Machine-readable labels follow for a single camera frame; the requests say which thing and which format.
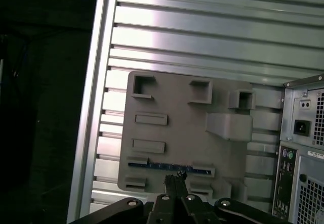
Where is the blue RAM stick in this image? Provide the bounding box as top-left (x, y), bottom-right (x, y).
top-left (128, 161), bottom-right (216, 172)

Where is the black PC case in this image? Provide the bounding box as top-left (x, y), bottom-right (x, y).
top-left (272, 73), bottom-right (324, 224)

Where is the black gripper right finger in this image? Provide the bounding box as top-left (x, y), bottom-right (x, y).
top-left (178, 171), bottom-right (289, 224)

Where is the grey parts rack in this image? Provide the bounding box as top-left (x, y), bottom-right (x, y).
top-left (117, 70), bottom-right (256, 202)

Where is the grey power supply unit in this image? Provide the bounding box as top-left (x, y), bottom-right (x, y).
top-left (291, 88), bottom-right (324, 146)

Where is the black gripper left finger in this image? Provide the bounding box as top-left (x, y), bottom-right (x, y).
top-left (73, 174), bottom-right (179, 224)

